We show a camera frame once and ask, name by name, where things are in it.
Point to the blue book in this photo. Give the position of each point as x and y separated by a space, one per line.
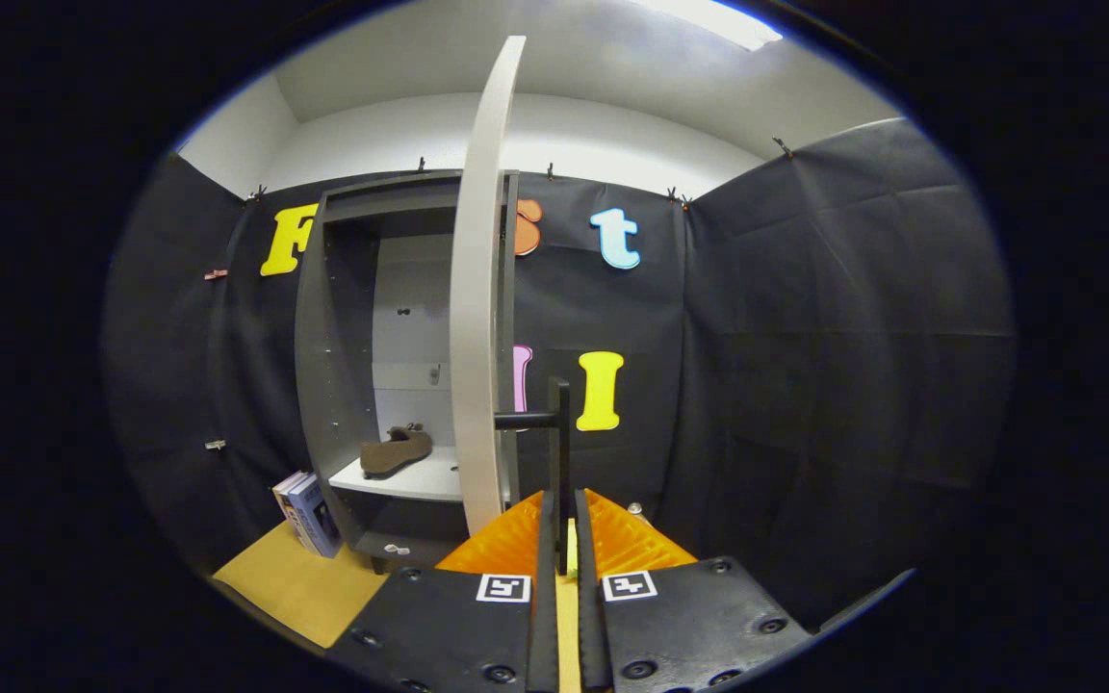
319 520

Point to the brown fuzzy shoe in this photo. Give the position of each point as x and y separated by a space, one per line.
396 450

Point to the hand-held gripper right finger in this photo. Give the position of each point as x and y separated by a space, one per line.
689 626

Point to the pale book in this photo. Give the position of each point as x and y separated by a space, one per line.
287 496

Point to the grey shoe cabinet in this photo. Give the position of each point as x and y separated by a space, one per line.
343 385

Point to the ceiling light panel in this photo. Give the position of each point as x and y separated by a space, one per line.
709 19

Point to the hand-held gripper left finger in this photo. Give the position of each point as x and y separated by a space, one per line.
439 626

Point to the beige shoe cabinet door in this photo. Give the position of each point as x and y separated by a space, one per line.
477 337

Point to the black backdrop cloth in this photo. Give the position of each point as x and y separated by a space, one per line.
805 385

